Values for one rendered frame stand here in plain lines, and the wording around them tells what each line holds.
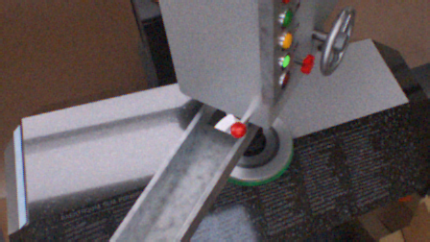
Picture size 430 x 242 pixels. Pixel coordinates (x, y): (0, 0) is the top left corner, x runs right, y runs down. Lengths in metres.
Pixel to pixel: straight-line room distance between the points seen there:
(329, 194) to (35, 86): 1.78
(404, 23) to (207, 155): 1.93
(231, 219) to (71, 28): 1.87
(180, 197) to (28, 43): 2.09
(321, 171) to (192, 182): 0.47
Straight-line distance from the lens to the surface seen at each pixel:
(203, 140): 1.21
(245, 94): 1.05
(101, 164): 1.50
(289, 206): 1.51
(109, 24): 3.06
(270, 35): 0.88
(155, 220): 1.14
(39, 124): 1.64
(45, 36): 3.12
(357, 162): 1.54
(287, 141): 1.41
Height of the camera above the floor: 2.06
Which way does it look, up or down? 55 degrees down
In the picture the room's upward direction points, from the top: 9 degrees counter-clockwise
